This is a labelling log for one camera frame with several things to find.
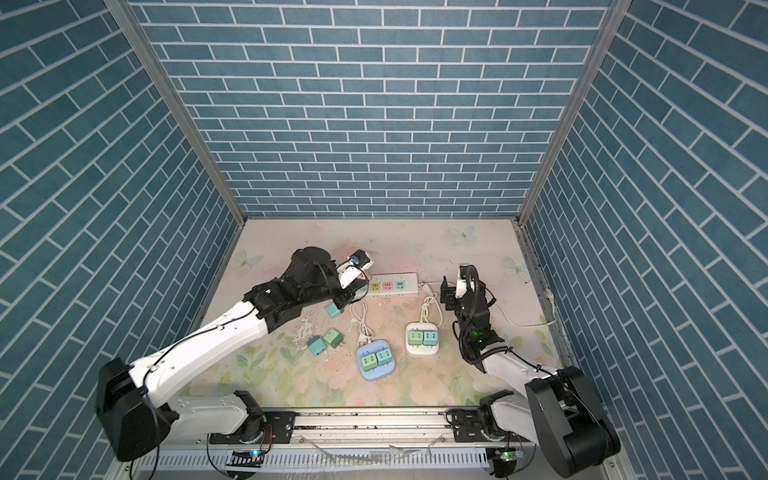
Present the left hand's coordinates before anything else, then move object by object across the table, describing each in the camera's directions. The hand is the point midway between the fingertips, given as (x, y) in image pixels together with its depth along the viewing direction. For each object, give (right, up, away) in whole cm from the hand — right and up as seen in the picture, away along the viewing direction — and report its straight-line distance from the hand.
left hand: (369, 277), depth 75 cm
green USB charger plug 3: (-12, -19, +12) cm, 25 cm away
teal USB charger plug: (+16, -18, +8) cm, 25 cm away
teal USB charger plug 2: (-13, -12, +17) cm, 25 cm away
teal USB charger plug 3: (-17, -21, +12) cm, 29 cm away
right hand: (+25, -1, +12) cm, 28 cm away
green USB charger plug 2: (+4, -22, +4) cm, 22 cm away
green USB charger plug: (+12, -18, +8) cm, 23 cm away
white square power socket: (+12, -22, +10) cm, 27 cm away
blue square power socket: (+2, -27, +6) cm, 27 cm away
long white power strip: (+6, -5, +23) cm, 24 cm away
